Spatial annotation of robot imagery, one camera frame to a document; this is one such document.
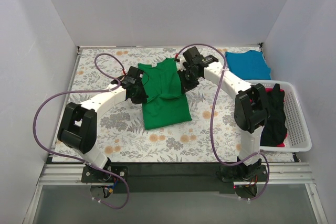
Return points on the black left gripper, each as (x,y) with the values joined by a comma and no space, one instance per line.
(140,95)

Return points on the green t shirt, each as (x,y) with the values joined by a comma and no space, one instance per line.
(166,104)

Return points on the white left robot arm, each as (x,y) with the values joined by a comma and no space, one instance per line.
(78,127)

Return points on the floral table cloth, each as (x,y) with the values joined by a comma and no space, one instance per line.
(212,133)

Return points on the red t shirt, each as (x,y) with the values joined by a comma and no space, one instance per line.
(269,90)

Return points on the folded blue t shirt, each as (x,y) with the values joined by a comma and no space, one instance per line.
(248,65)

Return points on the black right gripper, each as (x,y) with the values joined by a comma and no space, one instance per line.
(185,82)

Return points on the black t shirt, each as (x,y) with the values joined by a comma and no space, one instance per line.
(275,113)

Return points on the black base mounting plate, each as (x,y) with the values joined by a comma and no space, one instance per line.
(184,177)

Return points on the white plastic laundry basket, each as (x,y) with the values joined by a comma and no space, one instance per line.
(298,138)

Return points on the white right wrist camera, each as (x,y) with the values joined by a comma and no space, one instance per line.
(180,65)

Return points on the aluminium frame rail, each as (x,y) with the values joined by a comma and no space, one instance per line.
(71,174)

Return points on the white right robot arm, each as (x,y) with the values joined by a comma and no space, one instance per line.
(251,108)

